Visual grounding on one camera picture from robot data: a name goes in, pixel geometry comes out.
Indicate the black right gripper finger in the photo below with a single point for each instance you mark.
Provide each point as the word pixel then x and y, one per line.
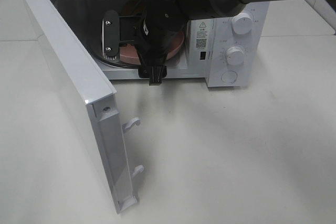
pixel 111 36
pixel 152 59

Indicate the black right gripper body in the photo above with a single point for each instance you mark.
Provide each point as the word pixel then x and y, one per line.
pixel 160 22

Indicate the burger with lettuce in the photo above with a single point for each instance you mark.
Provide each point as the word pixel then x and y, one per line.
pixel 132 8

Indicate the pink round plate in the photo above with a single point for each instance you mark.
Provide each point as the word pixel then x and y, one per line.
pixel 129 55

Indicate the white microwave door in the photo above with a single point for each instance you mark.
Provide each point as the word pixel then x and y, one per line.
pixel 89 99

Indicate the white round door button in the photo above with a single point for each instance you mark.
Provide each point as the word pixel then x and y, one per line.
pixel 229 77

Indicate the white microwave knob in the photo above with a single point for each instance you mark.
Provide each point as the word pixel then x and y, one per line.
pixel 242 23
pixel 235 56

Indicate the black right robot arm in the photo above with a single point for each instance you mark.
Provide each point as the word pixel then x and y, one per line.
pixel 206 9

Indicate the glass microwave turntable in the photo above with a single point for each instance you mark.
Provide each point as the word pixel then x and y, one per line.
pixel 113 62

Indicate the white warning label sticker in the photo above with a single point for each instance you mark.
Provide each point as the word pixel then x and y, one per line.
pixel 200 33

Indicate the white microwave oven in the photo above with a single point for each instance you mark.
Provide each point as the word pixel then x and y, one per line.
pixel 216 46

